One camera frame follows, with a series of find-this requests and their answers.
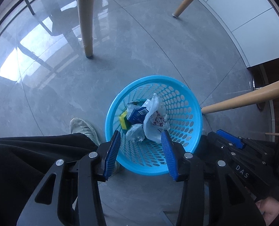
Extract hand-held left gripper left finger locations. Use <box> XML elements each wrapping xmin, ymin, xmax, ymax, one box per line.
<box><xmin>16</xmin><ymin>130</ymin><xmax>121</xmax><ymax>226</ymax></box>

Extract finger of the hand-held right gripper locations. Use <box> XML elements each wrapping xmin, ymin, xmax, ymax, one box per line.
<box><xmin>216</xmin><ymin>129</ymin><xmax>279</xmax><ymax>156</ymax></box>
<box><xmin>206</xmin><ymin>132</ymin><xmax>265</xmax><ymax>168</ymax></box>

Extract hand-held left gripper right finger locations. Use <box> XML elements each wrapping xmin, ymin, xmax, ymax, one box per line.
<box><xmin>161</xmin><ymin>131</ymin><xmax>266</xmax><ymax>226</ymax></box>

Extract translucent plastic bag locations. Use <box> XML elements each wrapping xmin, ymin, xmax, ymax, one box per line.
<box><xmin>125</xmin><ymin>123</ymin><xmax>146</xmax><ymax>144</ymax></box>

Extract yellow sponge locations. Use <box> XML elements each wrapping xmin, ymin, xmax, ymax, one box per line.
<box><xmin>119</xmin><ymin>111</ymin><xmax>129</xmax><ymax>130</ymax></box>

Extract white plastic bag red print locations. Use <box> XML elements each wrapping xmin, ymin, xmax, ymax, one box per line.
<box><xmin>143</xmin><ymin>93</ymin><xmax>171</xmax><ymax>144</ymax></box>

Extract blue plastic mesh basket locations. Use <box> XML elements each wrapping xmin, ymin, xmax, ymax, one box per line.
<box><xmin>105</xmin><ymin>75</ymin><xmax>203</xmax><ymax>176</ymax></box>

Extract blue printed packet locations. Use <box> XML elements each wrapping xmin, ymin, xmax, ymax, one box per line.
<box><xmin>126</xmin><ymin>106</ymin><xmax>148</xmax><ymax>124</ymax></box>

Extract person's right hand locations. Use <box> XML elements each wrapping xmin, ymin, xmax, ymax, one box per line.
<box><xmin>255</xmin><ymin>196</ymin><xmax>279</xmax><ymax>226</ymax></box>

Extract pale canvas shoe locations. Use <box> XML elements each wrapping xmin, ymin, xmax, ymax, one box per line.
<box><xmin>69</xmin><ymin>118</ymin><xmax>121</xmax><ymax>173</ymax></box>

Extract dark wooden cabinet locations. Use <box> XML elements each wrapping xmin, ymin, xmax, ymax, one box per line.
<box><xmin>246</xmin><ymin>54</ymin><xmax>279</xmax><ymax>113</ymax></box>

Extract white kitchen counter cabinet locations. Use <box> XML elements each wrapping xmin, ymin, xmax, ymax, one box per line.
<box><xmin>177</xmin><ymin>0</ymin><xmax>279</xmax><ymax>69</ymax></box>

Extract round white table wooden legs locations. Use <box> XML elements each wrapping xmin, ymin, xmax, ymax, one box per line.
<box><xmin>76</xmin><ymin>0</ymin><xmax>279</xmax><ymax>115</ymax></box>

